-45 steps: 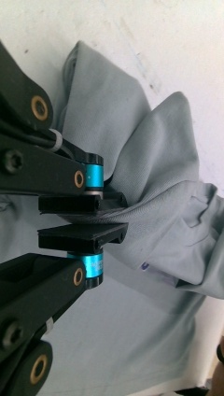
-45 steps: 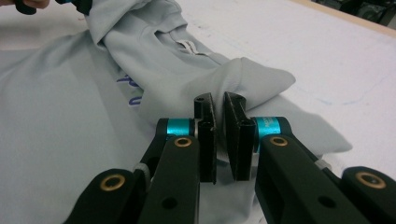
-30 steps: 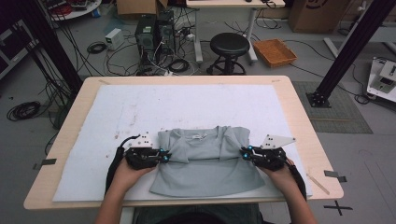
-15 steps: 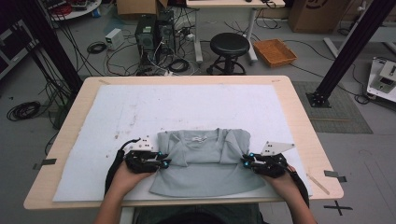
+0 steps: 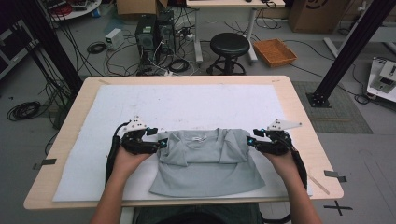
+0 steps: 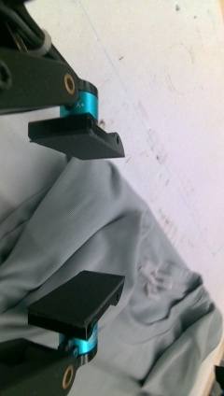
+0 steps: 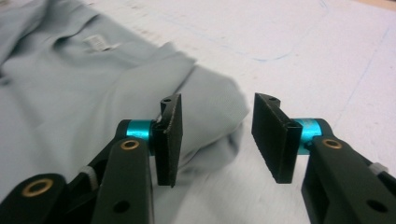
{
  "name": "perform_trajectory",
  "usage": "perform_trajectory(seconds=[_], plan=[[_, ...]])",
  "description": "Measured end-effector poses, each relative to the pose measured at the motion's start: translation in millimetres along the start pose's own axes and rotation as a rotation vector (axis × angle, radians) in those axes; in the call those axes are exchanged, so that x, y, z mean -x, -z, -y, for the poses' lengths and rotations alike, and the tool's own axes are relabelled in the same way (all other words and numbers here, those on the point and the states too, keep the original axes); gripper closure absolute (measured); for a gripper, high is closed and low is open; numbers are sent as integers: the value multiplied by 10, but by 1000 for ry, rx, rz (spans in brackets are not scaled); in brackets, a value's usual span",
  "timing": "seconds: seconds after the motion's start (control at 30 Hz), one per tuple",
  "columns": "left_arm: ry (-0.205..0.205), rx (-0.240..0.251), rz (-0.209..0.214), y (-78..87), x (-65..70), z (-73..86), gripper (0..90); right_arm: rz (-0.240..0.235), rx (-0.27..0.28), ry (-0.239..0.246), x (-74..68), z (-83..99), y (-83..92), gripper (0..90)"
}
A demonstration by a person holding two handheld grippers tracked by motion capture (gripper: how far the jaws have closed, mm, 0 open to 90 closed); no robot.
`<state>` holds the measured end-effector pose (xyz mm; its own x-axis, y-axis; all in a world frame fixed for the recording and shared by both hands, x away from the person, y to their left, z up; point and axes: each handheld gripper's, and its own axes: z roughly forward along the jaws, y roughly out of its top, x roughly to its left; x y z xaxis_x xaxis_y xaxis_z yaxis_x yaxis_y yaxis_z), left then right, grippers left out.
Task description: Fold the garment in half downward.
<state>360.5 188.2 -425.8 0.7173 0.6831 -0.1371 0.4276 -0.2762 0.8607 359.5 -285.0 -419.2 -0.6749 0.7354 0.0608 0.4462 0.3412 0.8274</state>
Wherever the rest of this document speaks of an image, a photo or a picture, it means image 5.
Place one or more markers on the black round stool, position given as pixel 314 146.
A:
pixel 229 43

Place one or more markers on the grey printed T-shirt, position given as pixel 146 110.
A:
pixel 205 180

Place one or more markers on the black tape cross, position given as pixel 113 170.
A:
pixel 337 207

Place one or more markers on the black metal stand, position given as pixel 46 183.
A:
pixel 53 46
pixel 351 46

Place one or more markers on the white power supply box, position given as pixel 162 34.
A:
pixel 113 39

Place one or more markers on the white flat device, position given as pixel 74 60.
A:
pixel 381 81

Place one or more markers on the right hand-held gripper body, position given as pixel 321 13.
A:
pixel 275 144

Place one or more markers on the black computer tower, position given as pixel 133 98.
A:
pixel 145 37
pixel 166 31

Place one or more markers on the white foam mat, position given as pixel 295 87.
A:
pixel 186 105

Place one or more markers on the white desk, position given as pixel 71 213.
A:
pixel 224 3

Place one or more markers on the cardboard box with dark print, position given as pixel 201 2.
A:
pixel 317 15

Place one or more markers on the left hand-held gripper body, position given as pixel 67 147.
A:
pixel 135 140

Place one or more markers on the grey floor mat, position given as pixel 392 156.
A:
pixel 342 115

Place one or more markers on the brown wicker basket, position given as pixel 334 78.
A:
pixel 274 53

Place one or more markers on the round white table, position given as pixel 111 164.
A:
pixel 77 11

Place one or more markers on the grey tape piece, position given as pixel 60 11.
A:
pixel 334 174
pixel 46 162

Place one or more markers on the plain cardboard box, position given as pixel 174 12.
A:
pixel 137 7

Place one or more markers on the thin wooden strip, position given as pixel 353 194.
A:
pixel 320 186

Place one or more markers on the grey metal rack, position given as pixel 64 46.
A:
pixel 12 49

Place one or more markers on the person's dark trousers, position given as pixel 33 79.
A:
pixel 218 211

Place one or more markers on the person's right hand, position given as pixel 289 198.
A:
pixel 283 166

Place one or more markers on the person's left hand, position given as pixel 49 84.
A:
pixel 126 165

